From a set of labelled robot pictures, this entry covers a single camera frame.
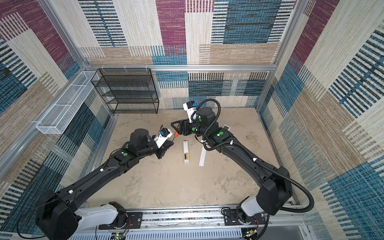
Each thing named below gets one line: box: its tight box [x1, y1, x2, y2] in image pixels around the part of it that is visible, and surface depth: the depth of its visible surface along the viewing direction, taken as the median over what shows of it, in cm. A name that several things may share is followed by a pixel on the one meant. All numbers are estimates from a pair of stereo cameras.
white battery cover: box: [199, 144, 207, 167], surface depth 96 cm
